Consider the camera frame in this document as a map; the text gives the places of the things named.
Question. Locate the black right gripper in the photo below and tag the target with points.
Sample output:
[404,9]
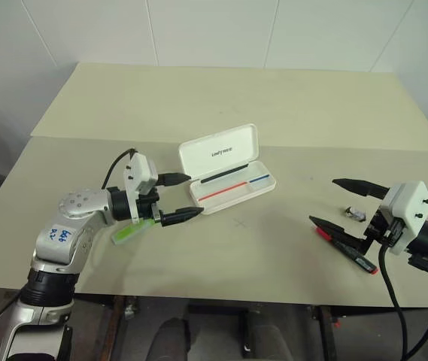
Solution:
[381,231]

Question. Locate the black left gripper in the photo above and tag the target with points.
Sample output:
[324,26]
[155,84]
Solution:
[146,201]

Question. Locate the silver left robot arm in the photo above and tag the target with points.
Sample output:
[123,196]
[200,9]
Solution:
[78,203]

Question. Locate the white open pencil case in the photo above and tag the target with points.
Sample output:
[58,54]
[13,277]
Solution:
[217,152]

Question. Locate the small black silver clip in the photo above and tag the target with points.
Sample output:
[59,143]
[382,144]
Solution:
[354,213]

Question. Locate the black marker with red caps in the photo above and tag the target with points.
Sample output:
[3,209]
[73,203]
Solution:
[349,251]

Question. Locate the black pen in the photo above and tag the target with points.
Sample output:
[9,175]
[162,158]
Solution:
[224,173]

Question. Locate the green translucent plastic eraser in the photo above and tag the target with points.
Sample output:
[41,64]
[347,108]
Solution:
[129,233]

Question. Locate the dark rounded shape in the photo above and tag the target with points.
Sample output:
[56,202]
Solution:
[172,340]

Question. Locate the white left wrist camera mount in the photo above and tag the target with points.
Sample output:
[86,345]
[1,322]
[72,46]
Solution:
[140,171]

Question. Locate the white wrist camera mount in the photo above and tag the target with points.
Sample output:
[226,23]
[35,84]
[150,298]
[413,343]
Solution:
[140,171]
[405,207]

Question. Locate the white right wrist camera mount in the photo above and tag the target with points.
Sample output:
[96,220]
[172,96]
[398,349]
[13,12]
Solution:
[405,207]

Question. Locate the black table frame bar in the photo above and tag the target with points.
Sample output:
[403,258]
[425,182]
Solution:
[217,309]

